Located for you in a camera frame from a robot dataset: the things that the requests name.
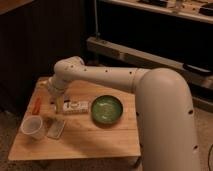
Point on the wooden table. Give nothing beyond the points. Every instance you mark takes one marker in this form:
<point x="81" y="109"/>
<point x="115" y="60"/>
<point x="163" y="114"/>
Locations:
<point x="82" y="137"/>

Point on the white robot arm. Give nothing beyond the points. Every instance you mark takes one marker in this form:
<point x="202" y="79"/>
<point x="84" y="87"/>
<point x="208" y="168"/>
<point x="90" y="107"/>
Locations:
<point x="162" y="97"/>

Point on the background shelf with items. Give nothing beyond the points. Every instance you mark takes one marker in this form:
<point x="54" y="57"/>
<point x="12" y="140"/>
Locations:
<point x="187" y="9"/>

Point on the green ceramic bowl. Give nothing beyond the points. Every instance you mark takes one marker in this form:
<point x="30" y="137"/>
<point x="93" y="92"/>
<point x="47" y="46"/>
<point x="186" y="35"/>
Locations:
<point x="106" y="109"/>

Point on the white ceramic cup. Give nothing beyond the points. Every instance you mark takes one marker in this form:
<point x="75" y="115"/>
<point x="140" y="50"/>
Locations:
<point x="33" y="126"/>

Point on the long metal bench rail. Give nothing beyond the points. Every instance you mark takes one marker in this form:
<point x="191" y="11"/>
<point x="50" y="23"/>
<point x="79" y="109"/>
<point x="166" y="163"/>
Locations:
<point x="202" y="80"/>

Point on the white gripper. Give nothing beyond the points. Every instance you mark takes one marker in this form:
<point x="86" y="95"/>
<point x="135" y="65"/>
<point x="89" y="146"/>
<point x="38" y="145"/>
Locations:
<point x="56" y="87"/>

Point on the clear plastic packet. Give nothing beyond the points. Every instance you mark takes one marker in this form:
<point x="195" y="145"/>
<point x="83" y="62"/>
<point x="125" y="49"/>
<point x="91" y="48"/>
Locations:
<point x="56" y="129"/>

